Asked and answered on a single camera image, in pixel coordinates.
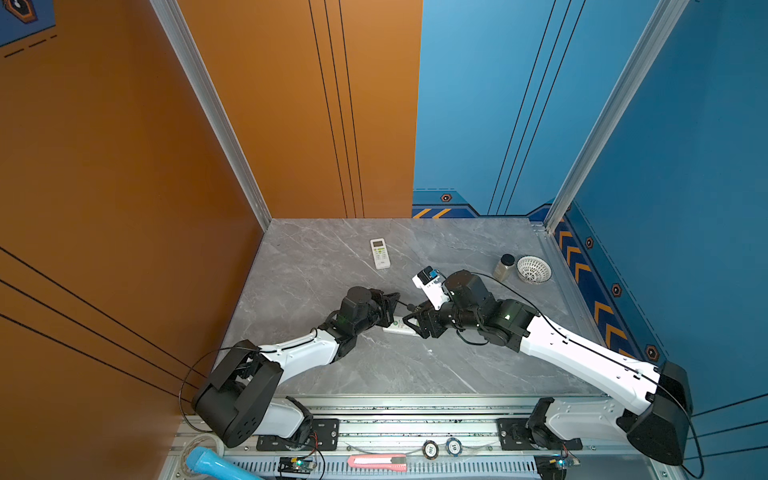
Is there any white mesh basket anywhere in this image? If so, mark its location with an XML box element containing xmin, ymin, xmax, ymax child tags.
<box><xmin>516</xmin><ymin>255</ymin><xmax>552</xmax><ymax>284</ymax></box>

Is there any small circuit board right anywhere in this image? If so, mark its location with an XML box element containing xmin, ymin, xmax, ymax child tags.
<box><xmin>549</xmin><ymin>455</ymin><xmax>581</xmax><ymax>471</ymax></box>

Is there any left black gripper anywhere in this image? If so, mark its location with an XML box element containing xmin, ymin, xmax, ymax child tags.
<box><xmin>353</xmin><ymin>290</ymin><xmax>400</xmax><ymax>340</ymax></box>

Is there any blue round badge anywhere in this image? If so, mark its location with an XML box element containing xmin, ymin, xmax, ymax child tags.
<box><xmin>445</xmin><ymin>437</ymin><xmax>463</xmax><ymax>457</ymax></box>

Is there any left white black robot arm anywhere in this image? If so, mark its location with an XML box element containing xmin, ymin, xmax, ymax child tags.
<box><xmin>191</xmin><ymin>286</ymin><xmax>400</xmax><ymax>448</ymax></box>

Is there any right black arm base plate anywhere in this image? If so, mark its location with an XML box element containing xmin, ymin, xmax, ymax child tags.
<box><xmin>496</xmin><ymin>418</ymin><xmax>584</xmax><ymax>451</ymax></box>

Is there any green circuit board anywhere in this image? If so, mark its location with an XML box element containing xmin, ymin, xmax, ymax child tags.
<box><xmin>277</xmin><ymin>457</ymin><xmax>318</xmax><ymax>477</ymax></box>

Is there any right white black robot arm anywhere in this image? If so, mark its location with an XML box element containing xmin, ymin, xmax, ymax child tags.
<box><xmin>403</xmin><ymin>267</ymin><xmax>692</xmax><ymax>466</ymax></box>

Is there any glass jar black lid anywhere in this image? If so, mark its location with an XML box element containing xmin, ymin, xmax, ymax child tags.
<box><xmin>492</xmin><ymin>253</ymin><xmax>516</xmax><ymax>282</ymax></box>

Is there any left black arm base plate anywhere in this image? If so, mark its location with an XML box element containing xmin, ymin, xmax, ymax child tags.
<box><xmin>256</xmin><ymin>418</ymin><xmax>339</xmax><ymax>452</ymax></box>

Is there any black round badge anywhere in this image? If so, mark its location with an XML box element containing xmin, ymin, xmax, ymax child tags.
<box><xmin>422</xmin><ymin>440</ymin><xmax>440</xmax><ymax>461</ymax></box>

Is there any pink utility knife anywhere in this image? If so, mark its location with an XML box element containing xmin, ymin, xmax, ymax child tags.
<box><xmin>347</xmin><ymin>454</ymin><xmax>407</xmax><ymax>473</ymax></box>

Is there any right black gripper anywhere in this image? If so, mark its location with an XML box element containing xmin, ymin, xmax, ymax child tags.
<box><xmin>399</xmin><ymin>294</ymin><xmax>482</xmax><ymax>339</ymax></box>

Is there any blue cylinder handle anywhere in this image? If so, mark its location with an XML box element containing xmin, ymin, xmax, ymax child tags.
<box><xmin>184</xmin><ymin>446</ymin><xmax>262</xmax><ymax>480</ymax></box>

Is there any white tape roll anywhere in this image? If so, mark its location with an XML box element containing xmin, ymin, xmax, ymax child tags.
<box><xmin>180</xmin><ymin>433</ymin><xmax>226</xmax><ymax>464</ymax></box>

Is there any white remote control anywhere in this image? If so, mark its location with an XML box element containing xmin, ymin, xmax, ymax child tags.
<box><xmin>384</xmin><ymin>321</ymin><xmax>419</xmax><ymax>337</ymax></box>
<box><xmin>370</xmin><ymin>238</ymin><xmax>391</xmax><ymax>270</ymax></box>

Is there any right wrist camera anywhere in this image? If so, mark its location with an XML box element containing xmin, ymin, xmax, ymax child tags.
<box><xmin>412</xmin><ymin>266</ymin><xmax>449</xmax><ymax>310</ymax></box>

